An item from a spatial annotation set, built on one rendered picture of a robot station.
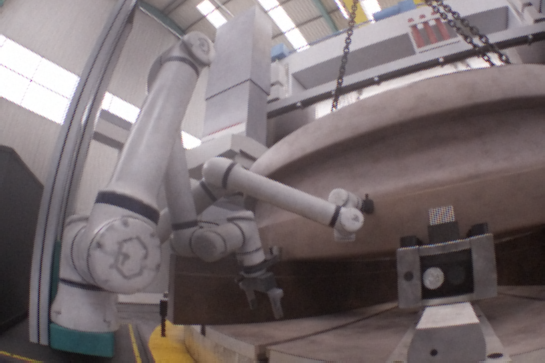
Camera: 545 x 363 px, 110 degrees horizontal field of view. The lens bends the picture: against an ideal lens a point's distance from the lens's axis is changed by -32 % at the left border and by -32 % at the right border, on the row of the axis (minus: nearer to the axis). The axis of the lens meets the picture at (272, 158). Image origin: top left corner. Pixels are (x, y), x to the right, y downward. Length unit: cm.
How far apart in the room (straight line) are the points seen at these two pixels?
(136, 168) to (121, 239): 16
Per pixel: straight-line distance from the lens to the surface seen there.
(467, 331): 72
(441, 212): 126
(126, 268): 56
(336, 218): 102
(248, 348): 126
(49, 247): 90
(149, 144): 66
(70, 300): 76
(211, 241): 76
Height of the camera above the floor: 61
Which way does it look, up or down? 23 degrees up
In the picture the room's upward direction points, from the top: 1 degrees clockwise
